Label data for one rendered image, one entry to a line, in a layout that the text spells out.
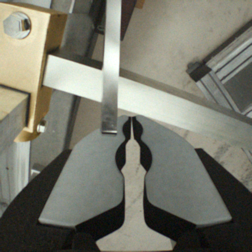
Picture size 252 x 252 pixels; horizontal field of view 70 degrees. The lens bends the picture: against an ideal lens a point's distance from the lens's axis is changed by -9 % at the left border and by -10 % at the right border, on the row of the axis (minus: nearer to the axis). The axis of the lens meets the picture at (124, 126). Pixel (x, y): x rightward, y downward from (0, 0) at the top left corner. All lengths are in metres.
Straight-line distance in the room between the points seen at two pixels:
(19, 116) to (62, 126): 0.22
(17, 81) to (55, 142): 0.25
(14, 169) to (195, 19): 0.99
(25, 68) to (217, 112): 0.18
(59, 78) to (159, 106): 0.10
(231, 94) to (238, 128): 0.76
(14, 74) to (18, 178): 0.52
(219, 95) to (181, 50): 0.31
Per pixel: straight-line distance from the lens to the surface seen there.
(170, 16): 1.04
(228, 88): 0.97
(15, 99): 0.18
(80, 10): 0.26
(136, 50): 1.04
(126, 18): 0.32
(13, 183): 0.71
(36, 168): 0.47
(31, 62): 0.18
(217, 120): 0.21
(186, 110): 0.20
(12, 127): 0.18
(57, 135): 0.41
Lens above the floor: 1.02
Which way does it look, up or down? 59 degrees down
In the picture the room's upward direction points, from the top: 178 degrees counter-clockwise
